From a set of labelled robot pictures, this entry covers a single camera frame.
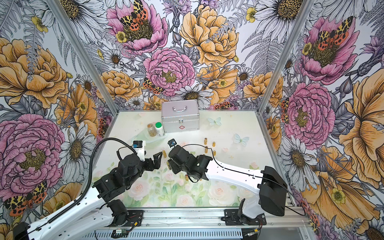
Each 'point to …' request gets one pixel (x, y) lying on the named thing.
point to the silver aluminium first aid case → (180, 116)
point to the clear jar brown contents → (151, 130)
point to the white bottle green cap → (159, 128)
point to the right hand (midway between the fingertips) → (175, 162)
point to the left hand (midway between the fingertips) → (153, 156)
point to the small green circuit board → (119, 233)
